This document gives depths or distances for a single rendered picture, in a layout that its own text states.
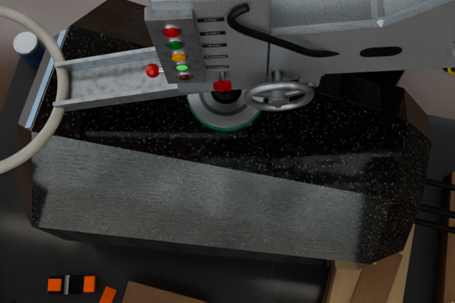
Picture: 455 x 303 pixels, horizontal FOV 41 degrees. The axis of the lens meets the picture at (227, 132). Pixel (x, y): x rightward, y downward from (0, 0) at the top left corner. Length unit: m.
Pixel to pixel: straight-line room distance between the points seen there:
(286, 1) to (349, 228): 0.75
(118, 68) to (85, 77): 0.10
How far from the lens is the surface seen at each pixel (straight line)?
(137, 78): 1.59
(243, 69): 1.26
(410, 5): 1.14
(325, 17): 1.15
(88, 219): 1.86
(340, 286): 2.18
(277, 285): 2.40
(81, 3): 2.86
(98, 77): 1.64
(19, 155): 1.61
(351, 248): 1.74
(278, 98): 1.27
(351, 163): 1.65
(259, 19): 1.06
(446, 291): 2.38
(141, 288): 2.31
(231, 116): 1.64
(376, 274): 2.19
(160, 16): 1.02
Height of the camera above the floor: 2.41
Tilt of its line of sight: 73 degrees down
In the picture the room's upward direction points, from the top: 8 degrees counter-clockwise
